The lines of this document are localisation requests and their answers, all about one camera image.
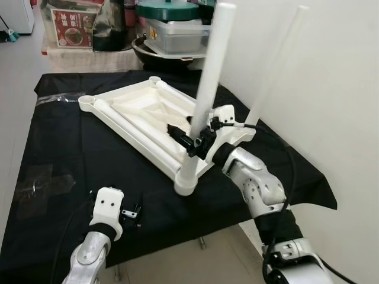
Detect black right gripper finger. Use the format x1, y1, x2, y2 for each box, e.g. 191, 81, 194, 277
167, 122, 197, 149

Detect white plastic children table top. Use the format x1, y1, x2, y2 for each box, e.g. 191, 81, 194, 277
77, 76, 256, 196

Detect black tablecloth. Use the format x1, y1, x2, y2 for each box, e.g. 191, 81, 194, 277
0, 70, 337, 279

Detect black wok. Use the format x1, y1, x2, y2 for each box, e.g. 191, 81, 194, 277
131, 37, 205, 73

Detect clear plastic storage box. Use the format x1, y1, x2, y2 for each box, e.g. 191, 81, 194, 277
144, 18, 213, 55

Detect beige low bench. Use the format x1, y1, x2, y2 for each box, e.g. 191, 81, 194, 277
43, 46, 140, 73

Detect clear tape strip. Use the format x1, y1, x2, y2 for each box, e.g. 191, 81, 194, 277
36, 92, 81, 106

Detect black bag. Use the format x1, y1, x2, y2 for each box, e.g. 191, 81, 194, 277
92, 0, 128, 53

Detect orange-lidded clear storage box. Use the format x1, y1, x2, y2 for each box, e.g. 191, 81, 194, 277
41, 0, 95, 49

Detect white fridge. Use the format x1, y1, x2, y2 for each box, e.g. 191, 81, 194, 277
0, 0, 36, 33

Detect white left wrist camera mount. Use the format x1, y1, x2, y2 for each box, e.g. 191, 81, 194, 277
95, 187, 125, 228

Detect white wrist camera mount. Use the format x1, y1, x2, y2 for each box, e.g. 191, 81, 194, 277
95, 187, 125, 228
204, 105, 237, 157

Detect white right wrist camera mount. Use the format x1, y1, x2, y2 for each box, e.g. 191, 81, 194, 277
204, 105, 237, 157

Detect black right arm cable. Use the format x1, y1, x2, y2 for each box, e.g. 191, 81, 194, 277
214, 118, 297, 217

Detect long-handled broom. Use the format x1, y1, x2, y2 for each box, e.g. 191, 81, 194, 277
0, 15, 20, 43

